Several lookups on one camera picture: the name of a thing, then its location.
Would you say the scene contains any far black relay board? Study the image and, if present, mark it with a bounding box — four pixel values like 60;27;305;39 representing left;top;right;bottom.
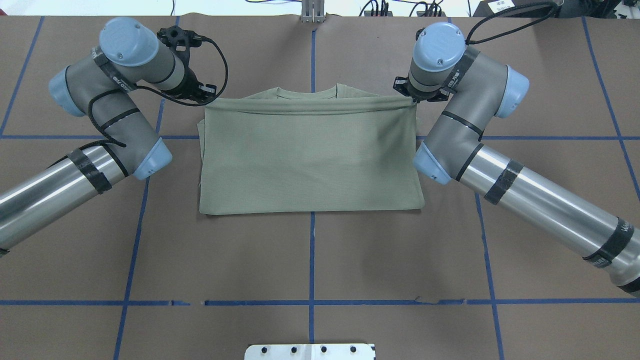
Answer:
358;0;391;18

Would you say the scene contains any near black relay board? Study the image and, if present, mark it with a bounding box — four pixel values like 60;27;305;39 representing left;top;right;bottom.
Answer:
409;0;446;18

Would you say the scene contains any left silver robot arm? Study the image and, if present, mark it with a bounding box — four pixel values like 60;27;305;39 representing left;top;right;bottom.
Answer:
0;16;222;256

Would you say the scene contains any black relay board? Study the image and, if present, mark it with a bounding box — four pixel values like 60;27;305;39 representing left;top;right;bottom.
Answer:
409;0;446;18
358;0;391;18

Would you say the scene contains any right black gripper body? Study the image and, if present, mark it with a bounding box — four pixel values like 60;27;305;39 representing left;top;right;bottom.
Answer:
405;83;449;103

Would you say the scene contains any aluminium frame post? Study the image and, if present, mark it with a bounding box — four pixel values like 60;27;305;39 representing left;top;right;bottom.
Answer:
300;0;326;24

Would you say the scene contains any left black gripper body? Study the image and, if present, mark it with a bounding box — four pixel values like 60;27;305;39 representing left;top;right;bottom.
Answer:
170;67;202;100

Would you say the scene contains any black label box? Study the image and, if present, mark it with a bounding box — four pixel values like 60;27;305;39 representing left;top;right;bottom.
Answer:
471;0;553;18

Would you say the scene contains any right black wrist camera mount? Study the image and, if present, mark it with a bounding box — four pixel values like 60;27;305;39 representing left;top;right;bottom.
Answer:
415;26;434;43

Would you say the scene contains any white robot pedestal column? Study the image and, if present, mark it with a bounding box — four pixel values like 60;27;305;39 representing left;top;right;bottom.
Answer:
244;342;377;360

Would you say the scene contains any right black camera cable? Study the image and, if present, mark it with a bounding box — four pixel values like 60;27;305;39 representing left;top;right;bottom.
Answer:
465;1;559;46

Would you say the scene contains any green long sleeve shirt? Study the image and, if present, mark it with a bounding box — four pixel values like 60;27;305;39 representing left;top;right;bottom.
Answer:
198;84;425;215

